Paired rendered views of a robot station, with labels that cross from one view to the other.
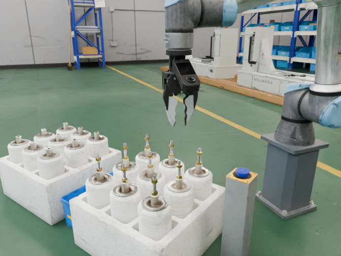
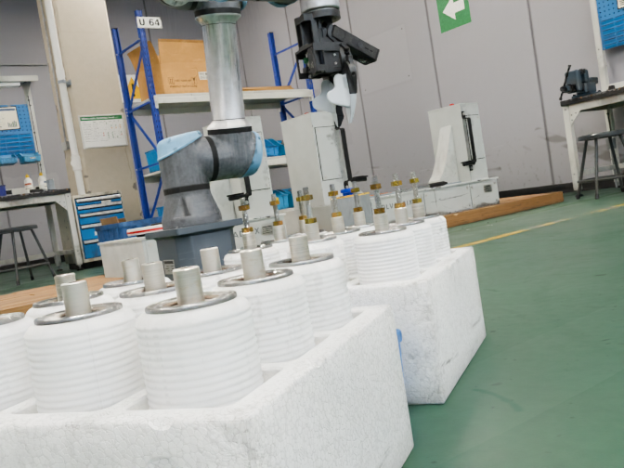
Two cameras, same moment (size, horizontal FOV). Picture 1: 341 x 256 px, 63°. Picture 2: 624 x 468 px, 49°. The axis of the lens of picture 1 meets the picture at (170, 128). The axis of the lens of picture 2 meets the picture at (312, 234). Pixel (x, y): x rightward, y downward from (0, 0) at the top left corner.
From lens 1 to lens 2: 1.74 m
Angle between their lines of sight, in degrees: 102
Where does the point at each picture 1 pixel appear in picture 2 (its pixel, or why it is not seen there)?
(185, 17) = not seen: outside the picture
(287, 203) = not seen: hidden behind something
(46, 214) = (404, 416)
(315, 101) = (242, 140)
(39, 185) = (384, 322)
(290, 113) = (201, 175)
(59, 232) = (427, 430)
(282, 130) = (201, 204)
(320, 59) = (233, 86)
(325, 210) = not seen: hidden behind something
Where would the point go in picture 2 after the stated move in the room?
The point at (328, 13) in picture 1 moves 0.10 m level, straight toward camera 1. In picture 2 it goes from (232, 32) to (270, 23)
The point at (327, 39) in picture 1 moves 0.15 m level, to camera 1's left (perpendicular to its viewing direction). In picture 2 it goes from (236, 62) to (244, 47)
